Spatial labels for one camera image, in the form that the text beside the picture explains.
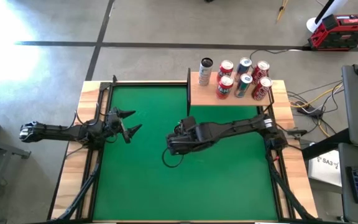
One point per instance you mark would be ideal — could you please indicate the Red Bull Sugarfree can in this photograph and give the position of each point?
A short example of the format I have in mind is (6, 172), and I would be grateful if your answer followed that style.
(243, 85)

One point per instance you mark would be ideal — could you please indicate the red toolbox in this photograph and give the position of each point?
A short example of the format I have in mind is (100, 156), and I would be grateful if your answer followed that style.
(340, 34)

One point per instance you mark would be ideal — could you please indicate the white slim can black top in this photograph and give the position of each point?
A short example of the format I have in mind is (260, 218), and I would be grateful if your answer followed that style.
(205, 71)

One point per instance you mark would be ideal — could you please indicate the wooden shelf board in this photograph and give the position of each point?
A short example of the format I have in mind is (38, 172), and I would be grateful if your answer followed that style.
(202, 96)

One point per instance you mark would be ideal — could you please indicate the black aluminium table frame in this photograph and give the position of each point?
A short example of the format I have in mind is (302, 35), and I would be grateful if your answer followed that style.
(148, 83)

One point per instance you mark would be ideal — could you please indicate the white SA3 label sheet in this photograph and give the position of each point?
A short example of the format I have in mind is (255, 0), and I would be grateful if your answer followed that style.
(325, 169)

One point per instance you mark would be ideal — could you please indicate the raised wooden shelf platform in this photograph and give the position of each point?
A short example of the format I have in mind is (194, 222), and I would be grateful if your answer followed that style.
(188, 93)

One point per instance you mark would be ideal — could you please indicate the red Coca-Cola can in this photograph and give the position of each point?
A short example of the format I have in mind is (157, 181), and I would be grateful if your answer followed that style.
(262, 68)
(262, 89)

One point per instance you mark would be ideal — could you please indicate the yellow tripod leg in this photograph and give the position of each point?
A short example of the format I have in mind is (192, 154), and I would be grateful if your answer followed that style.
(280, 12)

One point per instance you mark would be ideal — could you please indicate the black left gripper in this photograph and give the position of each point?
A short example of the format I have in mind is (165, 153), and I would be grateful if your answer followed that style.
(115, 124)

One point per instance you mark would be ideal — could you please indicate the red Fanta can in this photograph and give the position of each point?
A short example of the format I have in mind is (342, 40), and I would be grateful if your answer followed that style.
(224, 88)
(226, 66)

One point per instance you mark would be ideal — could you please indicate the green table mat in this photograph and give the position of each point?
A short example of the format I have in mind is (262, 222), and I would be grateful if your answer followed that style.
(166, 193)

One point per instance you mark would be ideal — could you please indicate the blue Red Bull can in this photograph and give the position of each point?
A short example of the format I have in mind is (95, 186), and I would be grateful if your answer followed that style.
(245, 63)

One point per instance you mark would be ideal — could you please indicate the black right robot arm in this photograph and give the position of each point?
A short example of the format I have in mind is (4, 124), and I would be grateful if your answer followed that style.
(238, 126)

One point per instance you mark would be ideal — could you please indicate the black power strip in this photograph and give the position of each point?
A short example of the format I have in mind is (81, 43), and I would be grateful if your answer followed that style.
(306, 109)

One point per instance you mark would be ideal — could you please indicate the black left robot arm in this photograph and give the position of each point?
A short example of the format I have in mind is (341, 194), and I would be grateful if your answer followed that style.
(54, 133)

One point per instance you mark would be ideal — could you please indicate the white floor stand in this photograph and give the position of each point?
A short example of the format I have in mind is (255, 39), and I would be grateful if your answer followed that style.
(313, 25)

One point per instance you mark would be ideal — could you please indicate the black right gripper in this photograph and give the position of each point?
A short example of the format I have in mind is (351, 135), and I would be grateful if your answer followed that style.
(182, 143)

